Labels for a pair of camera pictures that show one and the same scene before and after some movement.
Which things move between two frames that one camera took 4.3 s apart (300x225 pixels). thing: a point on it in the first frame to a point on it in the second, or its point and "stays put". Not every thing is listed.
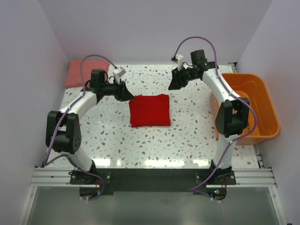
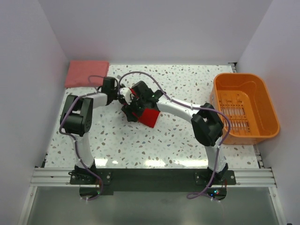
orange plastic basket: x=251 y=88 stays put
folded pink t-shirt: x=73 y=75 stays put
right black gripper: x=182 y=76 to x=131 y=112
